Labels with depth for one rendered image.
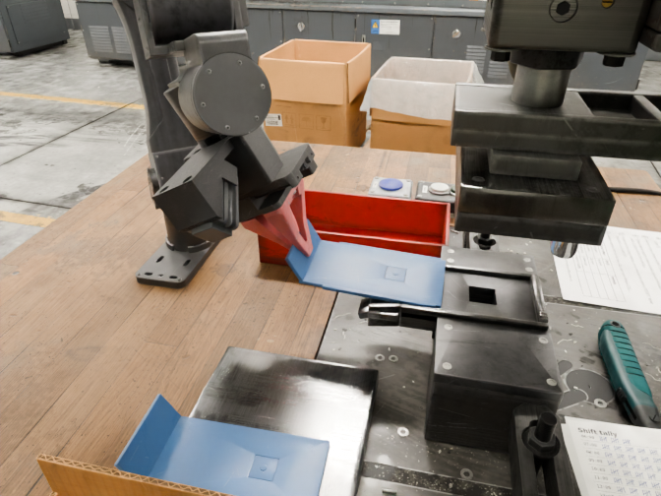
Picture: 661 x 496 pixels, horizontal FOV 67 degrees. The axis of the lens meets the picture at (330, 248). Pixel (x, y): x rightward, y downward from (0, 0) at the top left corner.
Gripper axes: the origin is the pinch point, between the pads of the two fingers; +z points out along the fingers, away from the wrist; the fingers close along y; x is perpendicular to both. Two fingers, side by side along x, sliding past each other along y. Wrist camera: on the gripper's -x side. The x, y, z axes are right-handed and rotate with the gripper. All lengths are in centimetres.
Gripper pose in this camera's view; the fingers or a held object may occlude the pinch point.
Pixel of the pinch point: (304, 247)
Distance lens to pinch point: 52.1
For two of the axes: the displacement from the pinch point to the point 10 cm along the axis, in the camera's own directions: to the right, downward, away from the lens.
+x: 2.4, -6.0, 7.6
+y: 8.5, -2.5, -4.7
